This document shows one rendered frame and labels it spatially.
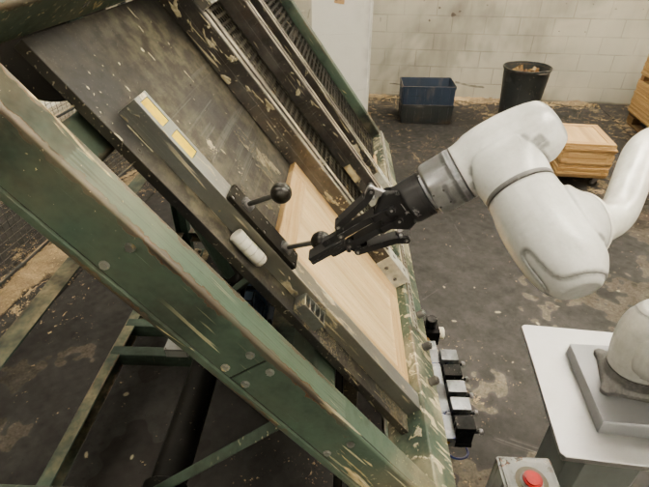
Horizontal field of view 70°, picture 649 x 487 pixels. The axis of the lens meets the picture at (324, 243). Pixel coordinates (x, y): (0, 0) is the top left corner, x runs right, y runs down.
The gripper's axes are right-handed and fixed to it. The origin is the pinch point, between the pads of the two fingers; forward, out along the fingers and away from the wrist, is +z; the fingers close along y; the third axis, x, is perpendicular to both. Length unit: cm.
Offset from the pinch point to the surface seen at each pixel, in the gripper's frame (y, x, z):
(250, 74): -25, 55, 8
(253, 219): -9.6, 6.5, 10.5
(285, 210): 0.5, 27.4, 13.6
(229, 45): -34, 55, 8
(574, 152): 206, 309, -99
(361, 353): 31.5, 6.0, 12.8
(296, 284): 7.2, 5.9, 12.9
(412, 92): 134, 464, -5
